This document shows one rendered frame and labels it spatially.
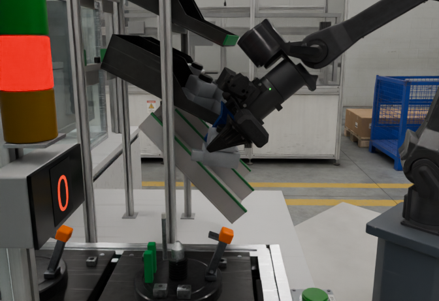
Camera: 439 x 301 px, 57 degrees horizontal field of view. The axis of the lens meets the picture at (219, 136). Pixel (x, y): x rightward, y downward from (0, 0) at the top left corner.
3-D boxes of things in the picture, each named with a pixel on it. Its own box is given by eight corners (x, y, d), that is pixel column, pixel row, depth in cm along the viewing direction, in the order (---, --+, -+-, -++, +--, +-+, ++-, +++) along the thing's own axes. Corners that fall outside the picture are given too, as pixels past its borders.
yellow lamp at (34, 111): (66, 132, 43) (62, 86, 42) (45, 143, 38) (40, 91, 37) (19, 132, 43) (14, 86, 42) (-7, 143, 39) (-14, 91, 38)
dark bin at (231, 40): (234, 46, 89) (249, 14, 87) (223, 47, 77) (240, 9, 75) (123, -8, 92) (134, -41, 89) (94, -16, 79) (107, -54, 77)
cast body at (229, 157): (234, 159, 77) (240, 125, 75) (238, 169, 73) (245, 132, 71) (189, 155, 76) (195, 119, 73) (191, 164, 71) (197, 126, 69)
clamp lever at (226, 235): (217, 269, 66) (234, 229, 64) (216, 277, 64) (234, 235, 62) (196, 262, 66) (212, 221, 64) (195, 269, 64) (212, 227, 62)
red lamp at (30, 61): (62, 85, 42) (57, 36, 41) (40, 91, 37) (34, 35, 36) (14, 85, 42) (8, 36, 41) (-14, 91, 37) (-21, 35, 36)
